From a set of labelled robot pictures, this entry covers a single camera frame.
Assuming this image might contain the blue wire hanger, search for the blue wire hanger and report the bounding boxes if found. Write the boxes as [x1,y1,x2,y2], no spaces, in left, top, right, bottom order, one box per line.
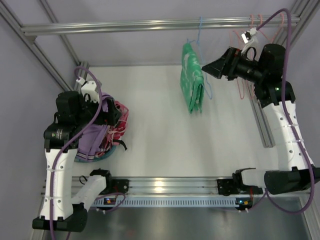
[186,16,213,100]

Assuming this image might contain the green white patterned trousers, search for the green white patterned trousers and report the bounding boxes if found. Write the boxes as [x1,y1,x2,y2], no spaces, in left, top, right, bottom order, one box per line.
[180,42,205,114]

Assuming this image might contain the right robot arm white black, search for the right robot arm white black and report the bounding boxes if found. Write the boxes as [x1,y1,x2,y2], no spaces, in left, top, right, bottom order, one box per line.
[201,43,320,195]

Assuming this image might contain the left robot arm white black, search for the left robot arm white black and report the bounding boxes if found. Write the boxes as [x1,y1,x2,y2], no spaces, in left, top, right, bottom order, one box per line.
[32,91,122,233]

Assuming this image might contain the pink red garment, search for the pink red garment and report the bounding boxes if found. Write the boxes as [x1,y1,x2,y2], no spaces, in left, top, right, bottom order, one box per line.
[96,100,129,155]

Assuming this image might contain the purple garment in basket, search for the purple garment in basket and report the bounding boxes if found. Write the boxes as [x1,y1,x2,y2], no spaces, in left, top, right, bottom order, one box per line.
[76,92,113,161]

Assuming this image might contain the teal laundry basket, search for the teal laundry basket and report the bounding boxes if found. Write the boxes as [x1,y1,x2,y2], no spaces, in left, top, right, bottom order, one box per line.
[74,145,117,163]

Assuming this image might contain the pink wire hanger left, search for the pink wire hanger left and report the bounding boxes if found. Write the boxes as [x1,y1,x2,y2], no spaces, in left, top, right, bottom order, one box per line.
[229,14,256,100]

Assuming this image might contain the pink wire hanger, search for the pink wire hanger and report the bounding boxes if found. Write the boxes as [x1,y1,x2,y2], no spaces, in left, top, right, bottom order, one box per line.
[268,13,285,44]
[229,14,256,100]
[249,14,270,41]

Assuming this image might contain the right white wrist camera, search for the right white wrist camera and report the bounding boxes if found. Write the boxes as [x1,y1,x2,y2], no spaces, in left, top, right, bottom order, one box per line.
[241,27,259,54]

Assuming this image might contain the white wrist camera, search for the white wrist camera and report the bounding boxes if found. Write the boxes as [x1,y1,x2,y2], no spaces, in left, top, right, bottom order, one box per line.
[76,77,102,104]
[241,27,259,54]

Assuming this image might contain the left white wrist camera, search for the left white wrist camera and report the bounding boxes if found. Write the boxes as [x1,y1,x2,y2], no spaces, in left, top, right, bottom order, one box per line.
[76,77,102,104]

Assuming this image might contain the pink wire hanger right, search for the pink wire hanger right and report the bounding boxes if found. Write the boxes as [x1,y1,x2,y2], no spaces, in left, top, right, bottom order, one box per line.
[268,13,285,44]

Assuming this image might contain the pink wire hanger middle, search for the pink wire hanger middle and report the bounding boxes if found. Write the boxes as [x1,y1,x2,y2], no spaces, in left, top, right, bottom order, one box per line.
[249,14,270,41]

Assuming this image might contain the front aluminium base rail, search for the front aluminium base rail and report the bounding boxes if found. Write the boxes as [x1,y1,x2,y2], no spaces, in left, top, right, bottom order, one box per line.
[41,176,312,198]

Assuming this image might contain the aluminium hanging rail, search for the aluminium hanging rail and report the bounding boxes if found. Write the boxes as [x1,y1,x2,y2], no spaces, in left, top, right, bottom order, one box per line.
[20,14,301,36]

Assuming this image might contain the slotted grey cable duct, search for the slotted grey cable duct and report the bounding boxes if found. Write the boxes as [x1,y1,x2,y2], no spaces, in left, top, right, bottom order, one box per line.
[92,196,250,208]

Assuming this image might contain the left aluminium frame posts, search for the left aluminium frame posts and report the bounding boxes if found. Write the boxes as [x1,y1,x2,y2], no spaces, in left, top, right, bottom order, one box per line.
[0,0,89,91]

